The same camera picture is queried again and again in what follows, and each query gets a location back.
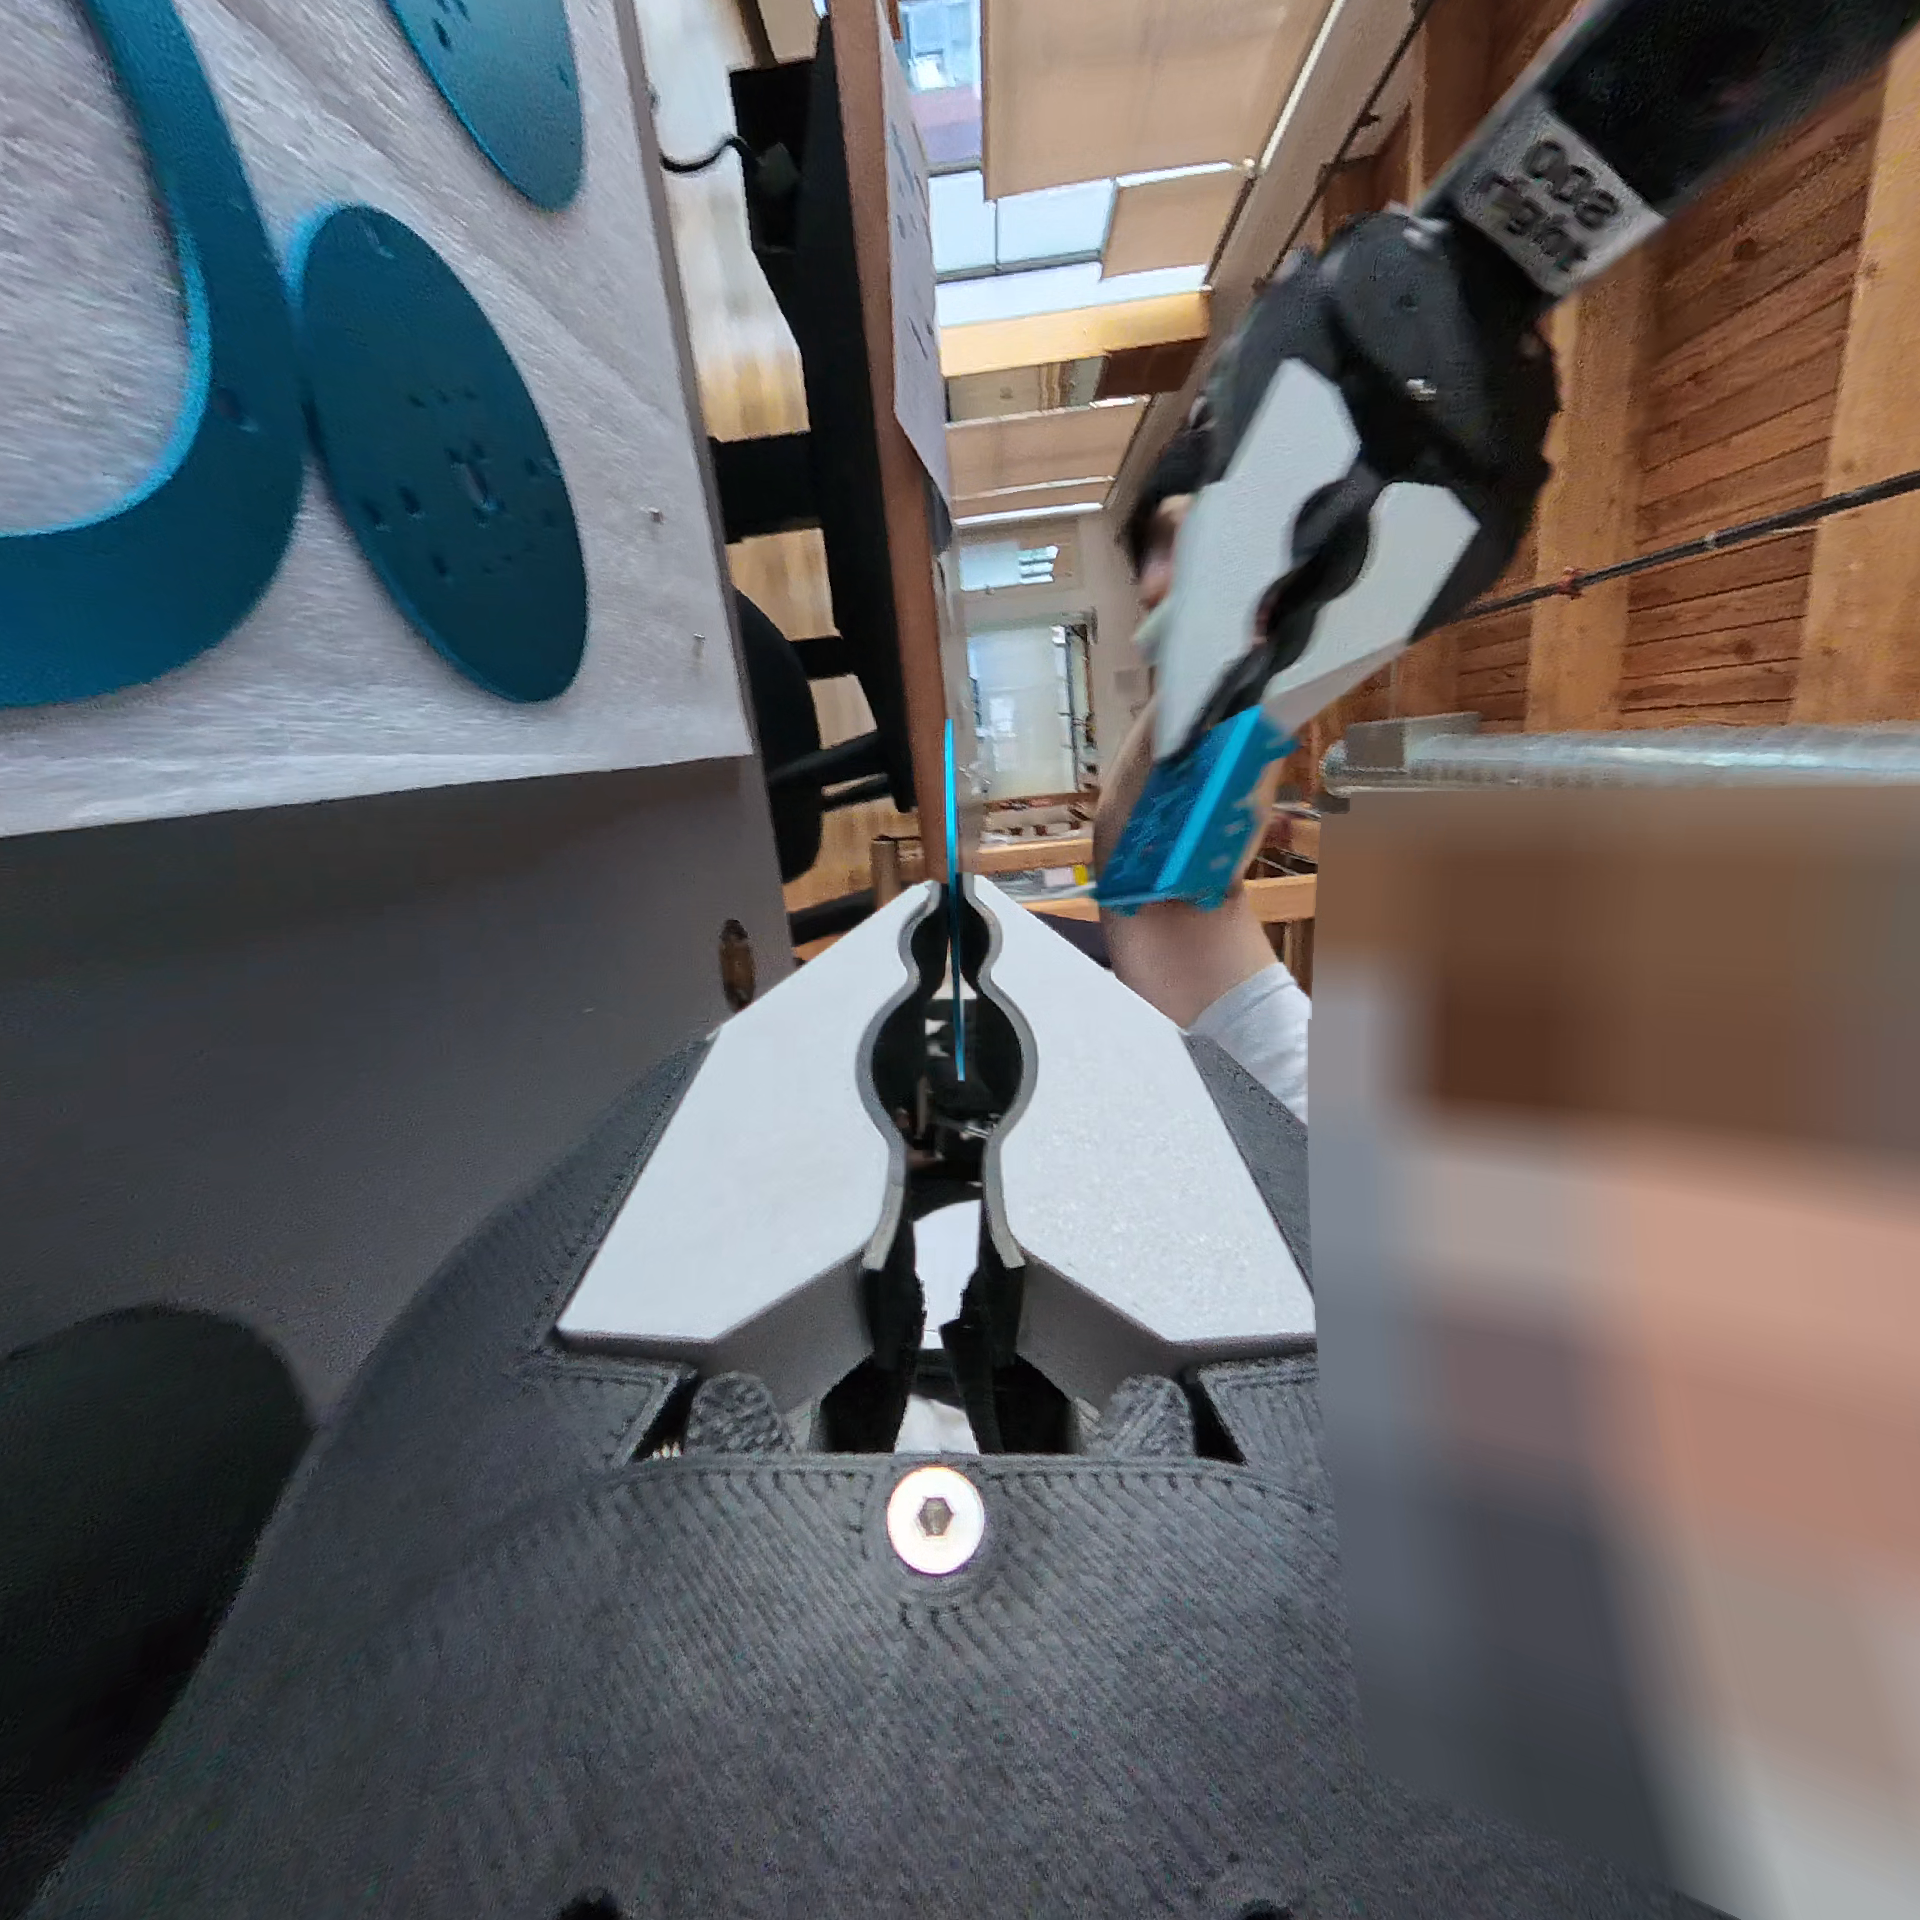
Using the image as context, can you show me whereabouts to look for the thin black rod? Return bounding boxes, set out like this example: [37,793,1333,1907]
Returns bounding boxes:
[1464,472,1920,625]

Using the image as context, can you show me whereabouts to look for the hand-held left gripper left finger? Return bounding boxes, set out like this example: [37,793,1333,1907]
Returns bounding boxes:
[555,882,942,1415]

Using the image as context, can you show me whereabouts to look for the blue metal ring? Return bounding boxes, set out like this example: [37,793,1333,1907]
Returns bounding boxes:
[0,0,313,712]

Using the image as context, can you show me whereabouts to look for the printed paper sheet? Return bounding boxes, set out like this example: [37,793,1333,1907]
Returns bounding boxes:
[884,0,956,496]

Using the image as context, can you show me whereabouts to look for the thin blue metal plate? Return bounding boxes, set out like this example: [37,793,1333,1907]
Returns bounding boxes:
[942,720,970,1081]

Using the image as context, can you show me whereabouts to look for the glass window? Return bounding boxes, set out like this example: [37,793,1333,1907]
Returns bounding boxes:
[930,164,1248,279]

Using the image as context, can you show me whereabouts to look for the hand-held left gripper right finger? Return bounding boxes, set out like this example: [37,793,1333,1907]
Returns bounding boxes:
[960,873,1318,1412]

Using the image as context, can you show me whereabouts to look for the black office chair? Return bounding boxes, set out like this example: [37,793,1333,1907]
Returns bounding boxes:
[737,592,904,888]

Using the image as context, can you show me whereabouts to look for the blue disc with rectangular hole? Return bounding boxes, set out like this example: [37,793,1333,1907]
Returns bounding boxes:
[387,0,587,214]

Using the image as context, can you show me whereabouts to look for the small blue perforated disc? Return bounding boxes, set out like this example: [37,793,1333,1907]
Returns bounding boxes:
[292,206,589,707]

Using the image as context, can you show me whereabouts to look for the silver metal rail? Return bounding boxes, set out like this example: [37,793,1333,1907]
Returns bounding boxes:
[1318,718,1920,799]

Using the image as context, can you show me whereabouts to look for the black table frame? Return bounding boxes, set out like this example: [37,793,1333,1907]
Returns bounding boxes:
[705,16,917,811]

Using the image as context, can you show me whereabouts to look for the blue perforated metal bracket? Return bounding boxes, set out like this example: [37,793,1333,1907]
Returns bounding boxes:
[1092,705,1298,916]

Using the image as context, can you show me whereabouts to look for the white foam sheet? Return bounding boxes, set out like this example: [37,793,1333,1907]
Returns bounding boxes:
[0,0,756,839]

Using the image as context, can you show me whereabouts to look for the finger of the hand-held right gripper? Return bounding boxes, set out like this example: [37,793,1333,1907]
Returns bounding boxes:
[1222,479,1489,737]
[1142,356,1370,763]

